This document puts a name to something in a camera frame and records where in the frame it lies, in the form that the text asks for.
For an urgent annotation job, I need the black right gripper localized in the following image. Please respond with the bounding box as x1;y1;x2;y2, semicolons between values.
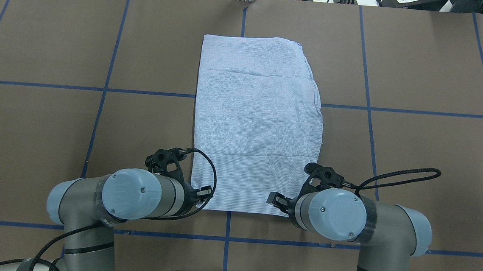
266;192;305;221

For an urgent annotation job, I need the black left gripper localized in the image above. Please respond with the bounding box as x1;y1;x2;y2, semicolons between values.
179;180;213;215

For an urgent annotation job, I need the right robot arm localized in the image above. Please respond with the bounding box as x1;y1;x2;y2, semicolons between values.
266;188;433;271

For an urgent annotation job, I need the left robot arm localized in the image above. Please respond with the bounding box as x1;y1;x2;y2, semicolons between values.
43;168;216;271

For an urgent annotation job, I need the light blue striped shirt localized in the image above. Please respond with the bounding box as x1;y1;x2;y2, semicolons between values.
190;34;324;216

